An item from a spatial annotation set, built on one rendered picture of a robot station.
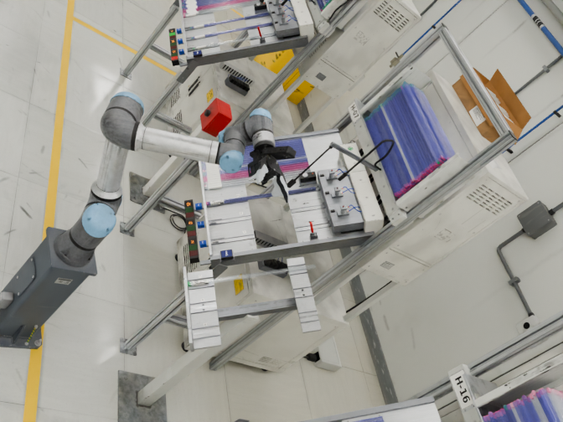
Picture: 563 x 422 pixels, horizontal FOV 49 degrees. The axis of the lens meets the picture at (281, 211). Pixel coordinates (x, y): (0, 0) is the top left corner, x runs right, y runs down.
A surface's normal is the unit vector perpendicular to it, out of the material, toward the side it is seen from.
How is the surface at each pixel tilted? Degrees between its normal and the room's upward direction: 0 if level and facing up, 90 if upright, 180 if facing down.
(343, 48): 90
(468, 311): 90
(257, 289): 0
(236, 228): 43
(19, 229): 0
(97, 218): 7
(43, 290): 90
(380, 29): 90
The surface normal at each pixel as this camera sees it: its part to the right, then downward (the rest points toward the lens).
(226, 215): -0.03, -0.65
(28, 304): 0.29, 0.79
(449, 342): -0.74, -0.34
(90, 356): 0.65, -0.58
